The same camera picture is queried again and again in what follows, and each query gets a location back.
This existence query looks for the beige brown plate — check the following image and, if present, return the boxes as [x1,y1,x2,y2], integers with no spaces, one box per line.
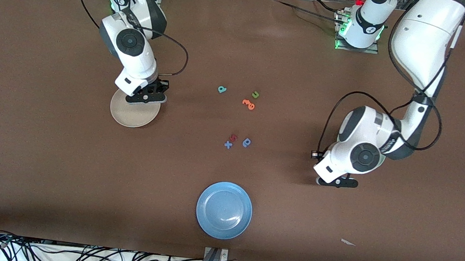
[108,89,162,131]

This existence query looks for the blue plate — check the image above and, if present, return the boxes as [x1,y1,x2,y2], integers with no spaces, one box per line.
[193,179,255,242]

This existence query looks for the black cable on table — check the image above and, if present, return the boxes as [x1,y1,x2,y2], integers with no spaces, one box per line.
[265,0,350,25]

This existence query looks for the black cable tangle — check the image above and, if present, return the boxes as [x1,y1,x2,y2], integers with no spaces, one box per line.
[0,221,205,261]

